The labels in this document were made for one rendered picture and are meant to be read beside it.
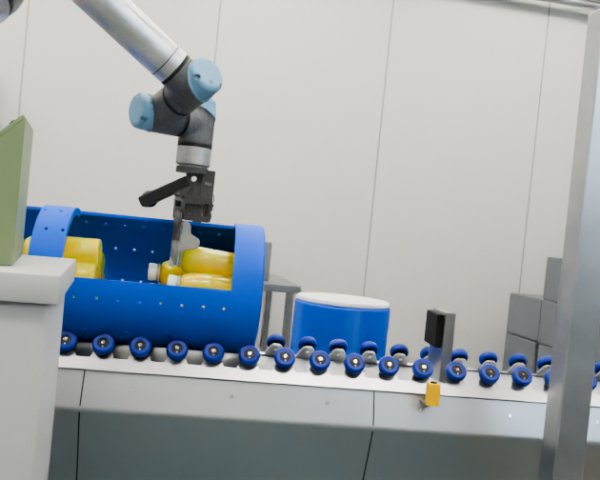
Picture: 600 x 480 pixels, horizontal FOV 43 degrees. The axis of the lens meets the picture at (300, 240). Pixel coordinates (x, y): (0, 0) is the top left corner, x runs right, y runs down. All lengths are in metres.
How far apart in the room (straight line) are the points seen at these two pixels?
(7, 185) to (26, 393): 0.29
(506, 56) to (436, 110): 0.64
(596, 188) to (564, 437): 0.47
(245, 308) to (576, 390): 0.66
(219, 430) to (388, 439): 0.35
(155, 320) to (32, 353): 0.54
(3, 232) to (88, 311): 0.49
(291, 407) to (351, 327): 0.59
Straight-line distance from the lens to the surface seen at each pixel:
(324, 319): 2.17
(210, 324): 1.60
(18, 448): 1.13
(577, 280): 1.51
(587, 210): 1.51
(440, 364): 1.77
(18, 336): 1.09
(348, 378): 1.66
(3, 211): 1.15
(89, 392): 1.63
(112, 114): 5.00
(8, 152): 1.15
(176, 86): 1.53
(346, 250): 5.18
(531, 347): 4.92
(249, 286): 1.57
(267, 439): 1.65
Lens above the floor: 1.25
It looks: 1 degrees down
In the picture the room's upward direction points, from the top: 6 degrees clockwise
